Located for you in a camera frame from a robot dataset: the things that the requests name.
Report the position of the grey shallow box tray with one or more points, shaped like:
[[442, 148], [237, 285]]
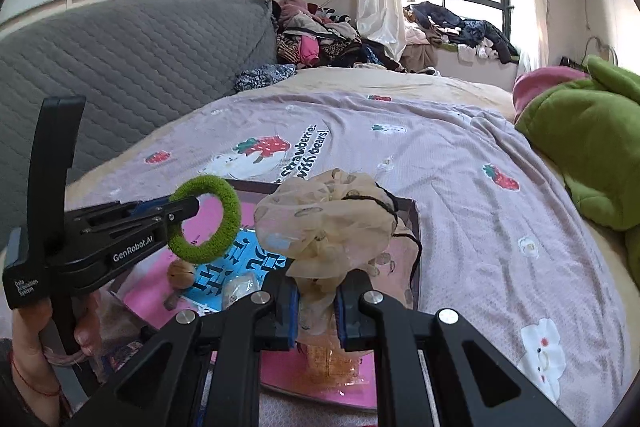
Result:
[[250, 187]]

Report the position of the green fleece blanket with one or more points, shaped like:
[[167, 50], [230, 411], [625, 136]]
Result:
[[585, 132]]

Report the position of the clear wrapped pale packet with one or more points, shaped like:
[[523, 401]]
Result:
[[240, 288]]

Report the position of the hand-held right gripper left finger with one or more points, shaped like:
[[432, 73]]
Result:
[[287, 312]]

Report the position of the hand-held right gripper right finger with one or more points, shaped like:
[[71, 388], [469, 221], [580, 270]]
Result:
[[346, 317]]

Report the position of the small brown round toy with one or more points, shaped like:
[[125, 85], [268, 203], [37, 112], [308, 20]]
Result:
[[181, 275]]

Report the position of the person's left forearm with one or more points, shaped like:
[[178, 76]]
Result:
[[30, 407]]

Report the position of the dark blue patterned cloth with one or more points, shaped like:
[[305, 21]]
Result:
[[262, 77]]

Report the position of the dark clothes on windowsill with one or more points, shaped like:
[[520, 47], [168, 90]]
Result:
[[455, 24]]

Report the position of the pink book with blue label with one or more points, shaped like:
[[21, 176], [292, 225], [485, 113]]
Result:
[[150, 307]]

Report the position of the pile of mixed clothes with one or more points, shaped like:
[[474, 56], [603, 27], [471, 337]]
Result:
[[320, 39]]

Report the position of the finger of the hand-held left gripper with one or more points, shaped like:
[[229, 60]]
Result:
[[150, 207], [185, 209]]

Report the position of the person's left hand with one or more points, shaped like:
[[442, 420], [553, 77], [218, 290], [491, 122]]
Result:
[[30, 332]]

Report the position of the pink pillow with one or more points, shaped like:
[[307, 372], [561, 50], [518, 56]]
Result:
[[537, 82]]

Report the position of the orange bread packet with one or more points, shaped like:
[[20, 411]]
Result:
[[330, 362]]

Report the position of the grey quilted headboard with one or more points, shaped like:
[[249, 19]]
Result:
[[125, 67]]

